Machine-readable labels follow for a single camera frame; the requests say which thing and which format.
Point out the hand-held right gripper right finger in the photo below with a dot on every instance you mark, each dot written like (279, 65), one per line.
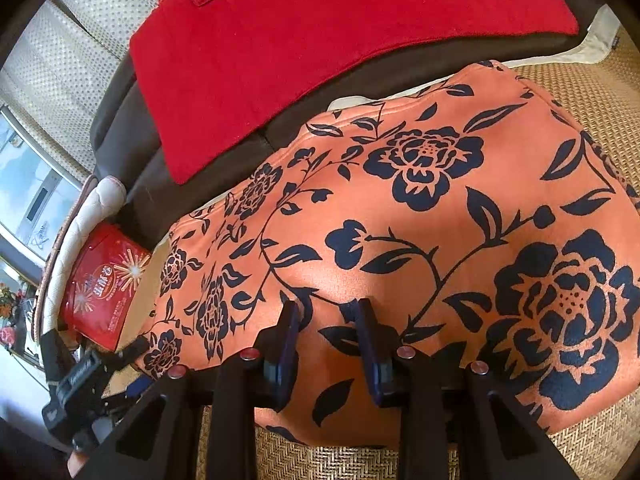
(371, 355)

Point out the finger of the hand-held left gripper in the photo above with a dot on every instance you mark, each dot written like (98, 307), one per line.
(135, 350)
(140, 386)

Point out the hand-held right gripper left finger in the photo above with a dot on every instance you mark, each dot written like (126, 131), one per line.
(287, 350)

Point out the orange black floral garment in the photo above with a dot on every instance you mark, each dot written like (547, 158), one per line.
(400, 240)

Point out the person's left hand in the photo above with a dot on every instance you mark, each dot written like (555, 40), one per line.
(80, 465)

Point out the red tin box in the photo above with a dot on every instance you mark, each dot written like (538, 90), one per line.
(100, 290)

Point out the white quilted cloth roll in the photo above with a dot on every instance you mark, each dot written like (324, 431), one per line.
(95, 205)

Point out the brown leather sofa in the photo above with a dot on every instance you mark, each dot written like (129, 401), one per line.
(145, 180)

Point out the white standing air conditioner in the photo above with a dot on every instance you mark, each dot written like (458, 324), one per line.
(35, 185)

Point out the woven bamboo mat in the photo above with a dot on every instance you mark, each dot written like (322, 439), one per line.
(590, 440)

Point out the red blanket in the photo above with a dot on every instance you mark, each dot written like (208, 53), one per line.
(325, 50)

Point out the beige dotted curtain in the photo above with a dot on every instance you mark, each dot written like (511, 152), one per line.
(75, 35)

